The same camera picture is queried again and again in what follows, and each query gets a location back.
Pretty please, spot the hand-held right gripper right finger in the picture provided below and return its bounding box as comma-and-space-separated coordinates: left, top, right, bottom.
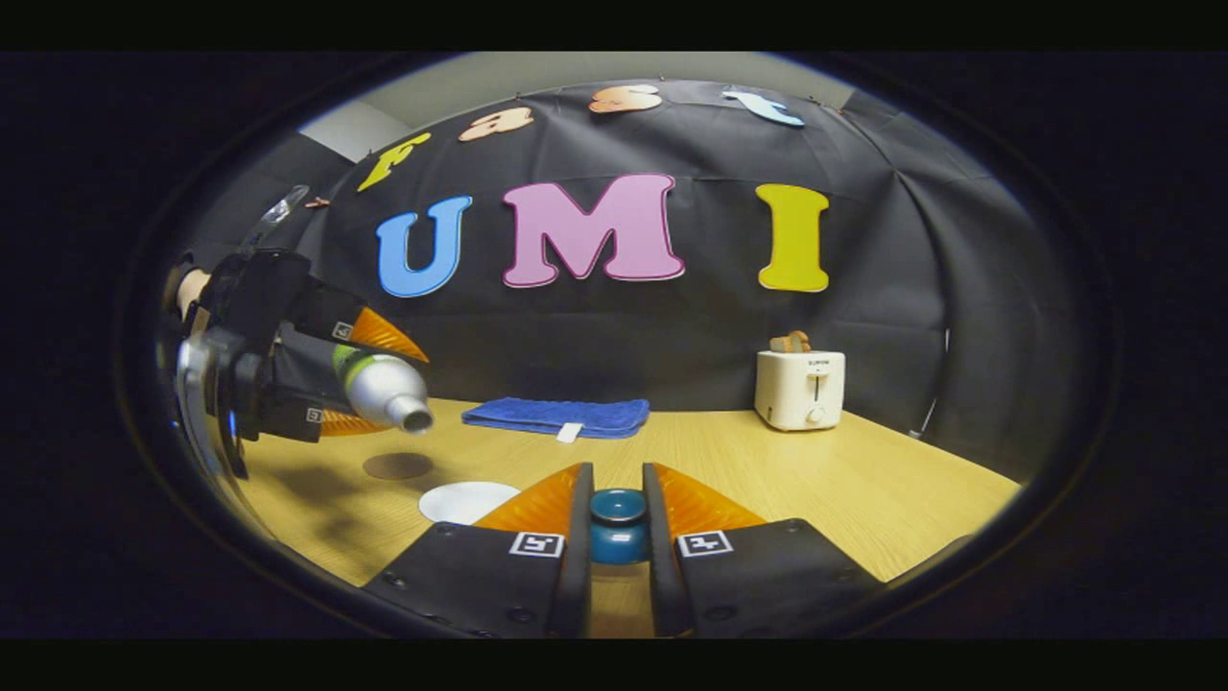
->
641, 462, 886, 639

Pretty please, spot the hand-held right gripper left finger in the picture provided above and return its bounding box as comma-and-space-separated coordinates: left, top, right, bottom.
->
361, 462, 596, 639

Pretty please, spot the teal teacup lid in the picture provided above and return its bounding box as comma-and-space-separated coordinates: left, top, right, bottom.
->
588, 488, 651, 565

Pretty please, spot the silver green label water bottle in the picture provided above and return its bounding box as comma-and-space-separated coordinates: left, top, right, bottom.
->
331, 344, 435, 435

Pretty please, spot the round brown coaster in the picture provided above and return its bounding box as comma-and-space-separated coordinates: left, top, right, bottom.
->
363, 452, 435, 481

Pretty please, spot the pale blue teacup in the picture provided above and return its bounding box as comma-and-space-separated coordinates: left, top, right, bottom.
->
418, 481, 522, 526

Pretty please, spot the folded blue towel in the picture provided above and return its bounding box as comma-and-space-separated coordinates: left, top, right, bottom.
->
461, 397, 651, 444

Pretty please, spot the white toaster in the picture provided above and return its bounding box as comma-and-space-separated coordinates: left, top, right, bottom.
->
754, 350, 847, 432

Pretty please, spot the black backdrop cloth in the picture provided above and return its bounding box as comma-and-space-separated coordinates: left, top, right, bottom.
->
182, 79, 1085, 481

